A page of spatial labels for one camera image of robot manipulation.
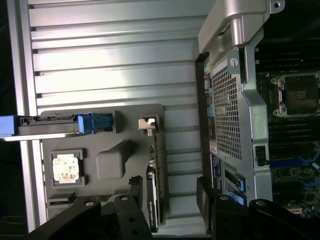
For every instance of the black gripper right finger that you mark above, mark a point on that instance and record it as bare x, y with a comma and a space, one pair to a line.
230, 220

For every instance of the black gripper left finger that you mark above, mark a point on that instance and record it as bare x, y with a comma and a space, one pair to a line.
125, 220

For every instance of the grey parts rack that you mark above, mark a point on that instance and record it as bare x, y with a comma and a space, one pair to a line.
110, 162

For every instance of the silver CPU chip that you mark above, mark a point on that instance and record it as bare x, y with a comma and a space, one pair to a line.
65, 167

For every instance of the green motherboard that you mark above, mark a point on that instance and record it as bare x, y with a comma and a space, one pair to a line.
290, 155

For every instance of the blue disk carrier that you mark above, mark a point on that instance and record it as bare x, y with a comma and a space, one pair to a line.
93, 122

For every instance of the open black PC case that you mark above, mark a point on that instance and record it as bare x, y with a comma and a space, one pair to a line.
255, 120

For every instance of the silver hard disk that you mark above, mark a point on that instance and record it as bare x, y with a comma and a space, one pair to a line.
50, 128

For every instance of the CPU socket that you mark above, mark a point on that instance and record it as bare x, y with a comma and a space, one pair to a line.
300, 95

